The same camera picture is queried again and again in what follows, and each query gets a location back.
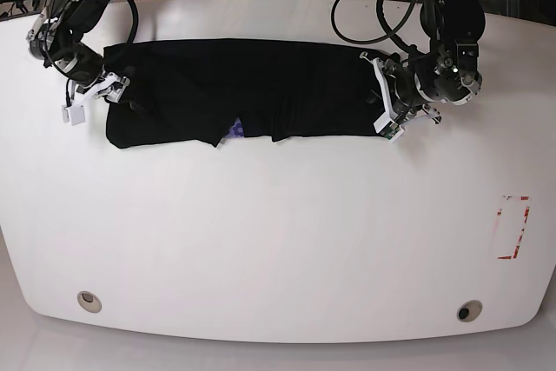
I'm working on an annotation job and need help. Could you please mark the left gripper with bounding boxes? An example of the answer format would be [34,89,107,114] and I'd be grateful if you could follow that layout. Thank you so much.
[359,51,442,132]

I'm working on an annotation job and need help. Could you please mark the left table cable grommet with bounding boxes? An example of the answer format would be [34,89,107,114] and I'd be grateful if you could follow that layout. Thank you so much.
[77,291,102,314]

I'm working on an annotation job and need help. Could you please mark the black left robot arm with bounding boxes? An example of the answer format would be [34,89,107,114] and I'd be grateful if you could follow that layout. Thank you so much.
[360,0,486,141]

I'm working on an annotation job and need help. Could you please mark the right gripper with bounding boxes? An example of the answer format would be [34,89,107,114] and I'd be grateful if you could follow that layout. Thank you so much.
[69,70,145,111]

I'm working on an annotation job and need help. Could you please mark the right table cable grommet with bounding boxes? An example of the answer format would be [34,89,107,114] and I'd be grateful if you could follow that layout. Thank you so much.
[456,300,483,322]

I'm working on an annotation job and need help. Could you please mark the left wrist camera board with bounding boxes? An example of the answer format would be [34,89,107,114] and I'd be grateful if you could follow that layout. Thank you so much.
[380,123,405,143]

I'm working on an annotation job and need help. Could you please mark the red tape rectangle marking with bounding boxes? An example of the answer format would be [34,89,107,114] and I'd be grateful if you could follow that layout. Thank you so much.
[492,195,532,260]

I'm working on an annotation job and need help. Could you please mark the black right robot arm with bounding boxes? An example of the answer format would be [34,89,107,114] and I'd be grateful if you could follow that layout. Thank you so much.
[27,0,139,109]

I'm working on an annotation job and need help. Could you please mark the black T-shirt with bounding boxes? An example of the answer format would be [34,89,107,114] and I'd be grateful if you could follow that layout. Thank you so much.
[106,39,382,149]

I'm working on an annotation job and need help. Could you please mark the table cable grommet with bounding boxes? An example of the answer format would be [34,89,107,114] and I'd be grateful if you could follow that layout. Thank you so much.
[77,291,102,314]
[456,300,483,322]

